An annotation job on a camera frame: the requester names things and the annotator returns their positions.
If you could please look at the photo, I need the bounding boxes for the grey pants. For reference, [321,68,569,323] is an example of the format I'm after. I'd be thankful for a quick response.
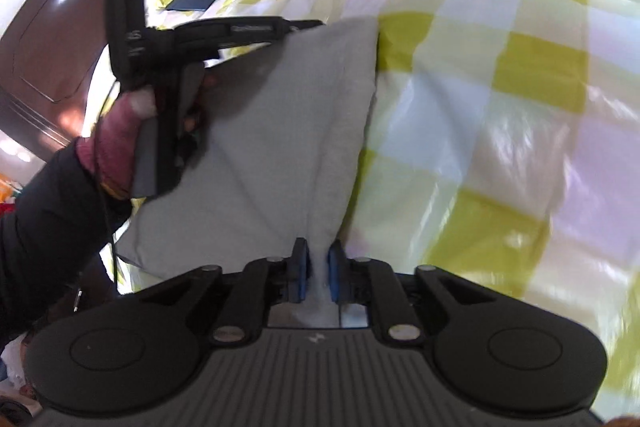
[115,16,381,328]

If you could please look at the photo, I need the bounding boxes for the brown wooden headboard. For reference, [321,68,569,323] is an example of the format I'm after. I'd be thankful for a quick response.
[0,0,266,148]

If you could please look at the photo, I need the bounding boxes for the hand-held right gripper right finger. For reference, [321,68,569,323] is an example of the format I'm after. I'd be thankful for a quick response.
[327,239,506,343]

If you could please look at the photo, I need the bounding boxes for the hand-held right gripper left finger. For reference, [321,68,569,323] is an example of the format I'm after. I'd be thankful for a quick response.
[135,237,311,348]

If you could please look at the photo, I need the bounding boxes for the person's left hand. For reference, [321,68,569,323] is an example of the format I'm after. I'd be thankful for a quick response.
[92,74,217,198]

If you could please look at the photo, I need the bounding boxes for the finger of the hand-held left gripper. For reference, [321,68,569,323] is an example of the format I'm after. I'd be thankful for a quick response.
[172,17,326,58]

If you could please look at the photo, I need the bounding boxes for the checked printed quilt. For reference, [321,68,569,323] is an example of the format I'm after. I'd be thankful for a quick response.
[82,0,640,423]

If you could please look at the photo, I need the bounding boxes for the person's left forearm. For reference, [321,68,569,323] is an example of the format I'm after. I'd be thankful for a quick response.
[0,137,136,348]

